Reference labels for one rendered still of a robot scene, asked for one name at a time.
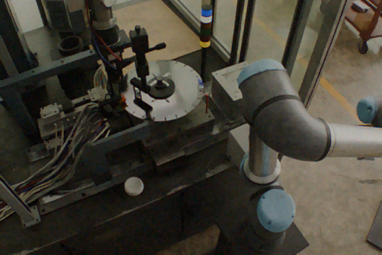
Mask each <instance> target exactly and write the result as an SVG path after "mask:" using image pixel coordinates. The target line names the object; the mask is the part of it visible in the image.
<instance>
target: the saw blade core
mask: <svg viewBox="0 0 382 255"><path fill-rule="evenodd" d="M166 62H167V63H166ZM176 63H177V64H176ZM148 64H149V71H150V75H149V76H147V82H148V81H149V80H151V79H152V78H154V77H155V76H153V75H152V74H151V73H152V72H153V73H155V74H156V75H157V76H159V75H161V76H163V75H165V74H167V73H170V75H169V76H167V77H168V78H170V79H171V80H173V82H174V83H175V90H174V92H173V93H172V94H171V95H169V97H166V98H161V99H159V98H154V97H151V96H150V95H149V94H145V93H143V92H141V93H139V94H136V95H135V93H134V87H133V86H132V85H131V84H130V80H132V78H133V77H137V78H138V79H141V78H139V77H138V76H137V73H136V68H135V67H134V68H132V69H131V70H130V71H129V72H128V73H127V74H126V75H125V76H124V77H123V79H122V80H121V95H123V94H124V95H125V97H126V99H127V101H124V102H121V104H122V105H123V107H124V108H126V110H127V111H128V112H129V113H130V114H132V115H134V116H135V117H138V118H140V119H144V120H149V121H153V118H155V119H154V121H158V122H164V121H165V118H166V121H169V120H173V119H176V118H179V117H182V116H184V115H186V114H187V113H190V112H191V111H192V110H194V109H195V108H196V107H197V105H198V104H199V102H200V101H201V98H202V95H203V82H202V80H201V78H200V76H199V75H198V74H197V73H196V72H195V71H194V70H193V69H192V68H191V67H189V66H187V65H185V64H183V63H180V62H176V61H170V60H167V61H166V60H157V63H156V60H155V61H148ZM126 78H127V79H126ZM199 83H200V84H199ZM197 98H198V99H197ZM193 105H194V106H193ZM127 106H128V107H127ZM185 111H186V112H185ZM176 115H177V117H176ZM143 116H144V117H143ZM142 117H143V118H142Z"/></svg>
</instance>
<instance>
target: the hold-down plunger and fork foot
mask: <svg viewBox="0 0 382 255"><path fill-rule="evenodd" d="M130 84H131V85H132V86H133V87H134V93H135V95H136V89H135V87H136V88H137V89H139V91H140V93H141V92H143V93H145V94H148V93H149V92H150V91H151V86H149V85H148V84H147V77H146V76H145V77H141V79H138V78H137V77H133V78H132V80H130Z"/></svg>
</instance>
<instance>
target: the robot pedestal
mask: <svg viewBox="0 0 382 255"><path fill-rule="evenodd" d="M253 213H254V212H253V210H252V206H251V204H250V202H249V203H248V204H246V205H244V206H242V207H240V208H238V209H236V210H234V211H232V212H230V213H228V214H226V215H224V216H222V217H221V218H219V219H217V220H216V222H215V223H216V224H217V226H218V228H219V229H220V234H219V237H218V242H217V244H216V247H215V248H214V249H213V250H212V251H210V252H207V253H205V254H203V255H296V254H297V253H298V252H300V251H302V250H304V249H306V248H307V247H308V246H309V245H310V244H309V243H308V241H307V239H305V236H303V235H302V232H301V231H300V230H299V229H298V227H297V226H296V224H295V223H294V221H293V222H292V224H291V225H290V226H289V227H288V228H287V229H286V230H285V237H284V241H283V242H282V244H281V245H280V247H279V248H278V249H276V250H274V251H273V252H270V253H266V254H262V253H259V252H255V251H253V250H252V249H250V248H249V247H248V246H247V245H246V244H245V242H244V239H243V236H242V227H243V225H244V222H245V221H246V219H247V218H248V216H250V215H251V214H253Z"/></svg>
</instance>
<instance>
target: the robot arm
mask: <svg viewBox="0 0 382 255"><path fill-rule="evenodd" d="M237 84H238V88H239V89H240V90H241V94H242V97H243V110H244V119H245V120H246V122H247V124H248V125H249V126H250V127H249V151H248V155H247V156H246V157H245V158H244V159H243V160H242V161H241V164H240V169H241V175H242V177H243V179H244V183H245V185H246V189H247V194H248V198H249V199H250V204H251V206H252V210H253V212H254V213H253V214H251V215H250V216H248V218H247V219H246V221H245V222H244V225H243V227H242V236H243V239H244V242H245V244H246V245H247V246H248V247H249V248H250V249H252V250H253V251H255V252H259V253H262V254H266V253H270V252H273V251H274V250H276V249H278V248H279V247H280V245H281V244H282V242H283V241H284V237H285V230H286V229H287V228H288V227H289V226H290V225H291V224H292V222H293V219H294V217H295V210H296V206H295V203H294V201H293V198H292V197H291V196H290V195H289V194H287V193H286V192H285V190H284V188H283V186H282V184H281V183H282V182H281V180H280V163H279V160H278V154H283V155H285V156H287V157H290V158H293V159H294V160H299V161H303V162H306V161H307V162H320V161H322V160H324V159H325V158H332V157H341V158H352V157H356V158H357V160H359V161H361V160H370V161H374V160H375V158H382V95H377V96H370V97H365V98H363V99H361V100H359V102H358V103H357V106H356V113H357V117H358V119H359V120H360V121H361V122H362V123H364V124H372V125H342V124H335V123H328V122H326V120H324V119H323V118H320V117H313V116H312V115H311V114H310V113H309V112H308V111H307V110H306V108H305V107H304V105H303V103H302V100H301V98H300V96H299V94H298V92H297V91H296V89H295V87H294V85H293V83H292V82H291V79H290V78H289V75H288V72H287V70H286V69H284V67H283V66H282V64H281V63H280V62H278V61H276V60H273V59H263V60H259V61H254V62H252V63H250V64H248V65H247V67H245V68H244V69H243V70H242V71H241V72H240V73H239V75H238V77H237Z"/></svg>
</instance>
